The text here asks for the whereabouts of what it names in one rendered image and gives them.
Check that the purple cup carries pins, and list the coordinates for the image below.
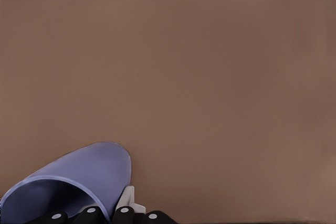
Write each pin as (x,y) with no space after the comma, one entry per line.
(86,166)

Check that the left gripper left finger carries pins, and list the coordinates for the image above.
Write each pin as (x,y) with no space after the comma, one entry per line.
(84,217)

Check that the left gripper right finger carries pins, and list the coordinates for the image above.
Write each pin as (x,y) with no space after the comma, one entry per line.
(128,214)

